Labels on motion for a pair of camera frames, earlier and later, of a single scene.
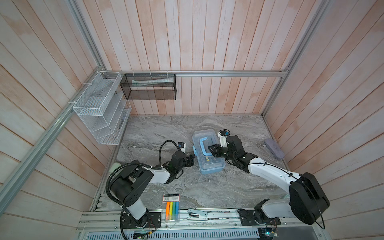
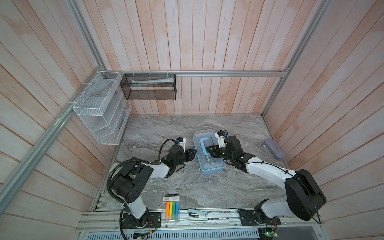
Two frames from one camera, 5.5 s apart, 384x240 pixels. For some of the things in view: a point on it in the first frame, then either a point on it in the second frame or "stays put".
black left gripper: [190, 160] → [189, 152]
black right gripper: [215, 150] stays put
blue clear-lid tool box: [202, 139] stays put
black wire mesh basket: [149, 86] stays put
